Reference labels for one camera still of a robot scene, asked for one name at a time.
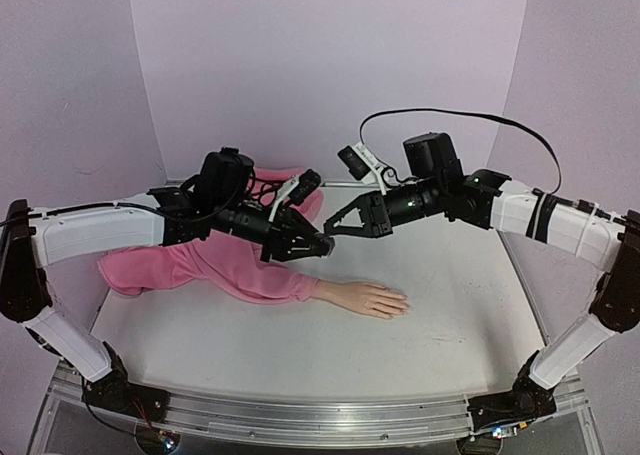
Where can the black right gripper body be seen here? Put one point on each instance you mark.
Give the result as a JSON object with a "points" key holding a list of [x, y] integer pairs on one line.
{"points": [[379, 215]]}

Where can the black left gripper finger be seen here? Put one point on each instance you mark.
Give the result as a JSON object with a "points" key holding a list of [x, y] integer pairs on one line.
{"points": [[298, 248], [301, 231]]}

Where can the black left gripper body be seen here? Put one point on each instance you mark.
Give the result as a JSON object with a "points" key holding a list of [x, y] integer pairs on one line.
{"points": [[229, 212]]}

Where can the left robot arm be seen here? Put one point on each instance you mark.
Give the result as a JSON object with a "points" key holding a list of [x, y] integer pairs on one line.
{"points": [[48, 255]]}

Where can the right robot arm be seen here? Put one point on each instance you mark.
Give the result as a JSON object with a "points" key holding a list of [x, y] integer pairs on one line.
{"points": [[579, 261]]}

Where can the pink sweatshirt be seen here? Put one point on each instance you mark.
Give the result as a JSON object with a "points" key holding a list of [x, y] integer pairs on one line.
{"points": [[230, 263]]}

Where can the mannequin hand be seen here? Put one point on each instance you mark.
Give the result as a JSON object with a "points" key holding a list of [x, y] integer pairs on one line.
{"points": [[362, 298]]}

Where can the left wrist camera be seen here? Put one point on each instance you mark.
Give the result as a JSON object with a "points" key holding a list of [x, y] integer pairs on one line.
{"points": [[294, 191]]}

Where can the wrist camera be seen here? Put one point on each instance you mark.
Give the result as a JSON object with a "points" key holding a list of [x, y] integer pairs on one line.
{"points": [[294, 191], [364, 166]]}

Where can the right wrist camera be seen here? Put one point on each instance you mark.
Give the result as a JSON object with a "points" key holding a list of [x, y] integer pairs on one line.
{"points": [[364, 166]]}

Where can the aluminium table edge rail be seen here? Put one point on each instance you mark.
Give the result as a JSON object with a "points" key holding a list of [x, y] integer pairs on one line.
{"points": [[325, 183]]}

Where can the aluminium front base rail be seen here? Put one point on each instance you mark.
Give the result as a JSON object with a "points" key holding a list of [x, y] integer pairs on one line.
{"points": [[326, 424]]}

